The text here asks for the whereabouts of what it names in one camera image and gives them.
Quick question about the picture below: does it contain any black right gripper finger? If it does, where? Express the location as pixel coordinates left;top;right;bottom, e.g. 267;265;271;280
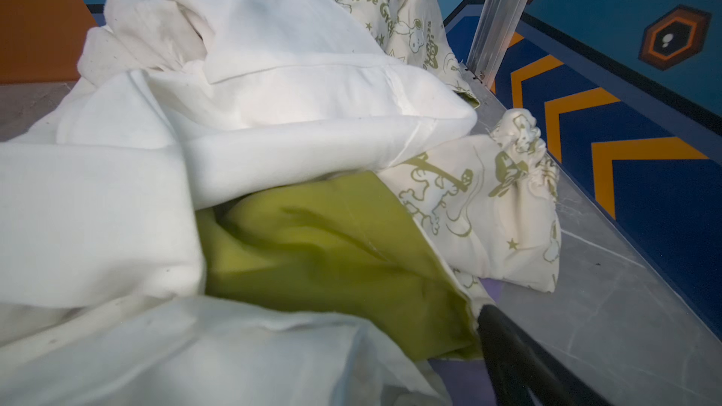
478;304;610;406

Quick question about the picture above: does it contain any purple cloth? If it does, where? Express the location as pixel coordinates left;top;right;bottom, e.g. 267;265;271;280
430;271;503;405

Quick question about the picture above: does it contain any green patterned cream cloth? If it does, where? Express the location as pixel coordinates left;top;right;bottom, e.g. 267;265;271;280
196;0;562;362

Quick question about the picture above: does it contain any plain white cloth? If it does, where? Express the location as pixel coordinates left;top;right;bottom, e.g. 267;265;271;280
1;0;476;405

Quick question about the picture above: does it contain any aluminium corner post right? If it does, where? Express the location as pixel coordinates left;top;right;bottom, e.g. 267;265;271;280
466;0;528;88

